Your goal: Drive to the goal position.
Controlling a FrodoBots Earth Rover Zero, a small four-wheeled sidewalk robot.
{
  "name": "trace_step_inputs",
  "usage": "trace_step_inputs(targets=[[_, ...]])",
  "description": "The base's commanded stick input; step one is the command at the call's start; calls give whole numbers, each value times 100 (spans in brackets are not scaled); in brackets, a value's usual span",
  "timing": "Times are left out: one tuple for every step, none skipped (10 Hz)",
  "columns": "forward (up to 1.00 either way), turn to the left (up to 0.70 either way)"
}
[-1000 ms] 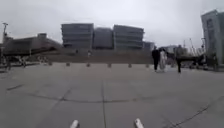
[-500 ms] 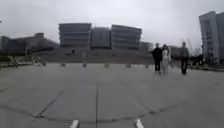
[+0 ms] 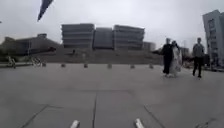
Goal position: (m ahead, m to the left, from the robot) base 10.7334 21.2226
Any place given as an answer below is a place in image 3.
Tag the row of low bollards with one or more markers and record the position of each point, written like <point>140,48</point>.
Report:
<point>109,66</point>

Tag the wide stone steps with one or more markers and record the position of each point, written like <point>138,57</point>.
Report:
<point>100,57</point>

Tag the grey paved plaza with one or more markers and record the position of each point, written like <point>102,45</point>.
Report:
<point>110,93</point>

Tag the wide grey block building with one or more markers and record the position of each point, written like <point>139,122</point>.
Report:
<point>103,36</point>

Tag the small grey building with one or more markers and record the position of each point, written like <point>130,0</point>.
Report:
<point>149,46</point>

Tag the person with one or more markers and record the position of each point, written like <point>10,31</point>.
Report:
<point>198,56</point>
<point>166,56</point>
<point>175,60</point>

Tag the robot's own part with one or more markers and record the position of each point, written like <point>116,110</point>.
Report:
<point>74,124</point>
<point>139,123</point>

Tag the low dark building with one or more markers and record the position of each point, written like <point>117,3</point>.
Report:
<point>30,46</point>

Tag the row of parked bicycles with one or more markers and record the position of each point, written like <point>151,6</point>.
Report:
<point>25,61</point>

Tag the tall pale grey building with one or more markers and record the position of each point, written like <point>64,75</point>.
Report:
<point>215,36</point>

